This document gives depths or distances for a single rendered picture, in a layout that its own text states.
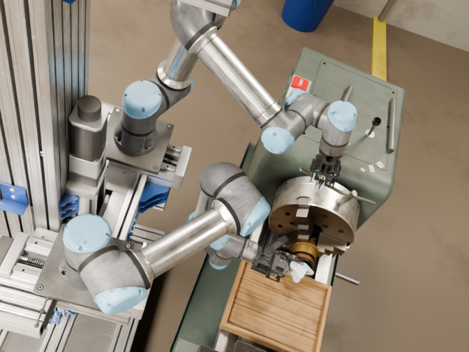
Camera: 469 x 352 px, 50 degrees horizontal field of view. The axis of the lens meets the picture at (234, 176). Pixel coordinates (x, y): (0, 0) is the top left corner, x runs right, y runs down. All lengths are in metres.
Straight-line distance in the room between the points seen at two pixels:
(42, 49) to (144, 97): 0.59
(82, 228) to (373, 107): 1.26
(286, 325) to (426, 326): 1.54
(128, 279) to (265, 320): 0.72
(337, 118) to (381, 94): 0.87
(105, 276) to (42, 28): 0.60
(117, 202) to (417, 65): 3.49
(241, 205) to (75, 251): 0.45
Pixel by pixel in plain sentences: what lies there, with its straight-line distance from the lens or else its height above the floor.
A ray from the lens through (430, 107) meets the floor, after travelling 4.42.
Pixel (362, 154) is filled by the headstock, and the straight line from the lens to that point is 1.90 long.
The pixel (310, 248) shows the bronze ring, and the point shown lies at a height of 1.12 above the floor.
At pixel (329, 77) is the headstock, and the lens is 2.11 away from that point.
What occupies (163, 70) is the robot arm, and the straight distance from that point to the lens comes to 1.64.
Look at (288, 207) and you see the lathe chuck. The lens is 1.76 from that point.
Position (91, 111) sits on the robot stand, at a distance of 1.30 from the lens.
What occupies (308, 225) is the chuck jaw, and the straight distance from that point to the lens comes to 1.74.
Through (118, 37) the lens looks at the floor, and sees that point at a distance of 3.85.
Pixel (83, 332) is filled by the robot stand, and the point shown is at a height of 0.21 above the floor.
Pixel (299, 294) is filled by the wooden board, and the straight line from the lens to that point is 1.95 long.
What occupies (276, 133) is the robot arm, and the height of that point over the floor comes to 1.66.
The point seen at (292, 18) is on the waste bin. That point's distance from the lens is 4.35.
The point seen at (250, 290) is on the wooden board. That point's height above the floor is 0.89.
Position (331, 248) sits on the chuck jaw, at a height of 1.10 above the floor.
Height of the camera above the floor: 2.57
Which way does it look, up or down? 53 degrees down
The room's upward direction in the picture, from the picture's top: 25 degrees clockwise
